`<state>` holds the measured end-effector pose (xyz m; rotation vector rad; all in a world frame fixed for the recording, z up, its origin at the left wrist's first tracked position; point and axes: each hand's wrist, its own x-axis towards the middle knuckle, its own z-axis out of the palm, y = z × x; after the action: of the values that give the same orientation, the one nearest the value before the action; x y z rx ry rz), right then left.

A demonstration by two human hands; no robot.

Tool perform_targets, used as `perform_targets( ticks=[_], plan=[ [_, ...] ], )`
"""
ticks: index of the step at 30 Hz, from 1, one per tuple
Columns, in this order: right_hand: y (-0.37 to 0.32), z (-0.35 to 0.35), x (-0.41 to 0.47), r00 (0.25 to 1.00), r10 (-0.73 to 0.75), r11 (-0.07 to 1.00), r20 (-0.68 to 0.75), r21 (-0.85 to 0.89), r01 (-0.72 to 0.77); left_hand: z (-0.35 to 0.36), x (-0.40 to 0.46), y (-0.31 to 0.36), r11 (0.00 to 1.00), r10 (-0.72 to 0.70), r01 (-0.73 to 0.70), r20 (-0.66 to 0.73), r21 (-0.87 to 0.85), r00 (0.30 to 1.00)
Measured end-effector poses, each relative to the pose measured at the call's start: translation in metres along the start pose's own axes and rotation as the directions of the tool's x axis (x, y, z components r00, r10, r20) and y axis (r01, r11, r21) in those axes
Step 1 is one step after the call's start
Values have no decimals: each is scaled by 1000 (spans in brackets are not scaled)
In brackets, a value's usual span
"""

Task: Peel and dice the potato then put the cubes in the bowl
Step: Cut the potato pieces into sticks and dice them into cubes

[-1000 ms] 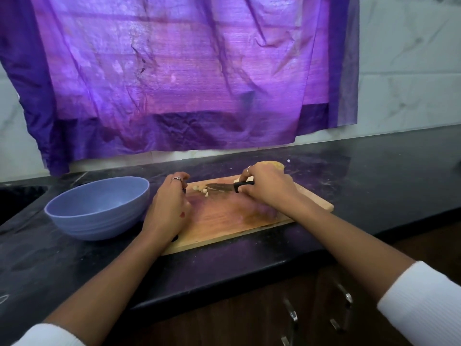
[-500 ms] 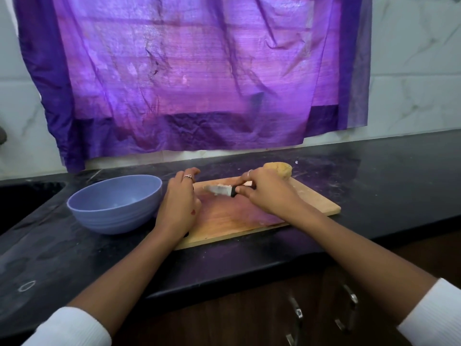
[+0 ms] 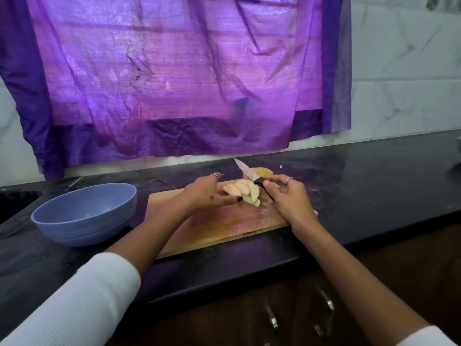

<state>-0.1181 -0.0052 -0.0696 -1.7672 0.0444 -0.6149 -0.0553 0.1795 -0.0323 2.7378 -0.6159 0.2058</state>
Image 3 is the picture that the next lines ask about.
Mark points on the blue bowl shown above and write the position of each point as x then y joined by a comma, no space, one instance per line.
83,212

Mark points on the person's right hand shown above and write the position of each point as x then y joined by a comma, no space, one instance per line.
295,201

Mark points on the rounded potato end piece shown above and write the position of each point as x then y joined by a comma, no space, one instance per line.
263,171

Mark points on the person's left hand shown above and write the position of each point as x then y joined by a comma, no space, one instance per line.
205,194

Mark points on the purple cloth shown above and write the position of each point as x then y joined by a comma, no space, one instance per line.
173,68

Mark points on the wooden cutting board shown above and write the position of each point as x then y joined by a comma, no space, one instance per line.
216,223

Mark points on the dark sink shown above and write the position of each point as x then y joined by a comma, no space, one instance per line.
16,204

